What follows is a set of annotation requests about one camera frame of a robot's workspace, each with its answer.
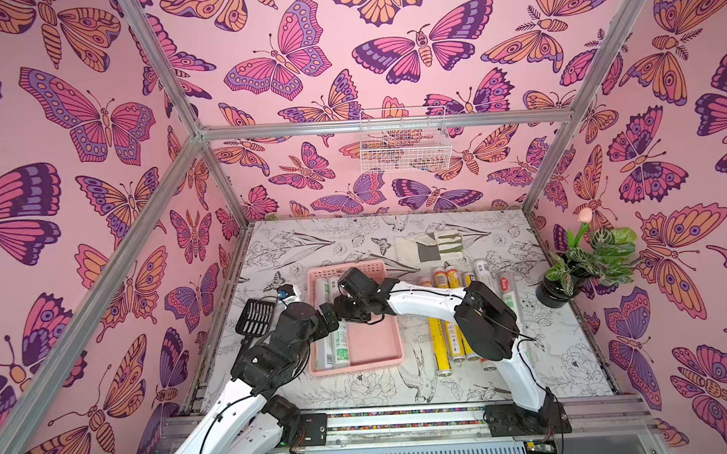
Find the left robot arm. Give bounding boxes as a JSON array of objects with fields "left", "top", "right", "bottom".
[{"left": 173, "top": 302, "right": 339, "bottom": 454}]

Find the white green plastic wrap roll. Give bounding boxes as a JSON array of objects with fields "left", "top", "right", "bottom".
[
  {"left": 473, "top": 259, "right": 497, "bottom": 290},
  {"left": 328, "top": 277, "right": 350, "bottom": 369}
]

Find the white red-label wrap roll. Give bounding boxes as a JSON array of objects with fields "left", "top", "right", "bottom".
[{"left": 497, "top": 270, "right": 522, "bottom": 320}]

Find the potted green plant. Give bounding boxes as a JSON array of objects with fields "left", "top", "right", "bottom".
[{"left": 536, "top": 206, "right": 637, "bottom": 308}]

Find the folded beige green cloth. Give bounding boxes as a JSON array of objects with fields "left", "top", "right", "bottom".
[{"left": 394, "top": 230, "right": 465, "bottom": 268}]

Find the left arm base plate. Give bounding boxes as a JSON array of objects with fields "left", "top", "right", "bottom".
[{"left": 243, "top": 411, "right": 330, "bottom": 451}]

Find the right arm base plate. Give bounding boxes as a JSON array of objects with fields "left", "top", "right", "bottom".
[{"left": 483, "top": 398, "right": 573, "bottom": 438}]

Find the pink perforated plastic basket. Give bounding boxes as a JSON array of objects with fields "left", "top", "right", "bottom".
[{"left": 307, "top": 264, "right": 405, "bottom": 378}]

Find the white wire wall basket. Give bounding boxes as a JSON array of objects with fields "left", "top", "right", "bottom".
[{"left": 358, "top": 108, "right": 453, "bottom": 173}]

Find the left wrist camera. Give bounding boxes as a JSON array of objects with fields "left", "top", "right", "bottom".
[{"left": 277, "top": 284, "right": 302, "bottom": 306}]

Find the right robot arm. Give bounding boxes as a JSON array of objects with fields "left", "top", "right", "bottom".
[{"left": 333, "top": 278, "right": 557, "bottom": 427}]

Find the aluminium front rail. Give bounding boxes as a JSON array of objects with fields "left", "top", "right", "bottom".
[{"left": 159, "top": 396, "right": 660, "bottom": 454}]

